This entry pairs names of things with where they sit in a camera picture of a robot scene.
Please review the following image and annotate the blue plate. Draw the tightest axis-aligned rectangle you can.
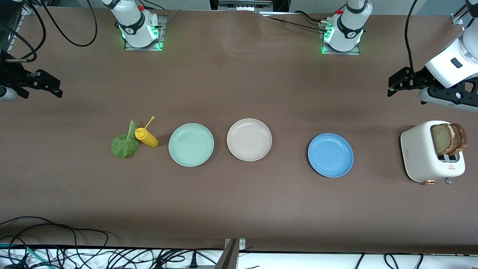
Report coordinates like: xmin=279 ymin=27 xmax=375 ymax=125
xmin=308 ymin=133 xmax=354 ymax=178

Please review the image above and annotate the white two-slot toaster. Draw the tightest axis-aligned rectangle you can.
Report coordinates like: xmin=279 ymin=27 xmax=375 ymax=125
xmin=400 ymin=120 xmax=466 ymax=185

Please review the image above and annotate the black corrugated base cable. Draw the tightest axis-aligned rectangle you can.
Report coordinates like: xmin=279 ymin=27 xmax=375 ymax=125
xmin=258 ymin=10 xmax=331 ymax=32

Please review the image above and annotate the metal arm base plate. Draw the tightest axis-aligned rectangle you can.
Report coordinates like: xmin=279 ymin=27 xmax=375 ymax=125
xmin=124 ymin=16 xmax=167 ymax=51
xmin=320 ymin=21 xmax=361 ymax=56

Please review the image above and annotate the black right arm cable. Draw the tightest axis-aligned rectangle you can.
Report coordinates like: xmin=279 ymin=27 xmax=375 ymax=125
xmin=0 ymin=0 xmax=99 ymax=63

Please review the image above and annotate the brown bread slice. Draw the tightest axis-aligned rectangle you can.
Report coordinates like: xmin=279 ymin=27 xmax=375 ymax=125
xmin=431 ymin=124 xmax=454 ymax=156
xmin=450 ymin=123 xmax=468 ymax=156

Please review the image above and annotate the teal cable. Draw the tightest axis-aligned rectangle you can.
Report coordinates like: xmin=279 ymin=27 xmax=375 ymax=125
xmin=0 ymin=243 xmax=51 ymax=269

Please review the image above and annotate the beige plate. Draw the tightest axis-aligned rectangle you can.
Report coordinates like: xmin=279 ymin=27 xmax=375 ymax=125
xmin=226 ymin=118 xmax=272 ymax=162

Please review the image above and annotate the aluminium frame with black box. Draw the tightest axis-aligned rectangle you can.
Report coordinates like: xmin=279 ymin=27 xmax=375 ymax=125
xmin=209 ymin=0 xmax=290 ymax=12

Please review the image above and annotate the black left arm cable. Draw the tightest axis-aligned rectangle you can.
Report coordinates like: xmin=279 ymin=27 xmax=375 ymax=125
xmin=405 ymin=0 xmax=419 ymax=73

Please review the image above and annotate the grey metal table bracket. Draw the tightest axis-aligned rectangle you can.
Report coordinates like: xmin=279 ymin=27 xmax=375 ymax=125
xmin=220 ymin=238 xmax=247 ymax=269

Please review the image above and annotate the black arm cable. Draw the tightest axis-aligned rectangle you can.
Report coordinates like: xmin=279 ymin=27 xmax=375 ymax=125
xmin=405 ymin=0 xmax=419 ymax=73
xmin=0 ymin=0 xmax=99 ymax=63

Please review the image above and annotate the brown table cover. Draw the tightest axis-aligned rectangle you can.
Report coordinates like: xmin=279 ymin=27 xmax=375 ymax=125
xmin=0 ymin=7 xmax=478 ymax=254

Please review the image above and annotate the green lettuce leaf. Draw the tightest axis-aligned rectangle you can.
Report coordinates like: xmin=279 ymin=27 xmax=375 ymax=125
xmin=111 ymin=120 xmax=140 ymax=159

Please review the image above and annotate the yellow mustard squeeze bottle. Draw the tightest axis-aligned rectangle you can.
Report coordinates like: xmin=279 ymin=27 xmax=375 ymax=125
xmin=134 ymin=116 xmax=159 ymax=148

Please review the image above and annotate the black cable tangle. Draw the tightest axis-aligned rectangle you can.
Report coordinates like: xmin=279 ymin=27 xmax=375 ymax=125
xmin=0 ymin=216 xmax=224 ymax=269

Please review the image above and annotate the mint green plate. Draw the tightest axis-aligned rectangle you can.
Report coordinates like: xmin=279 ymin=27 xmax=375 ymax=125
xmin=168 ymin=123 xmax=215 ymax=167

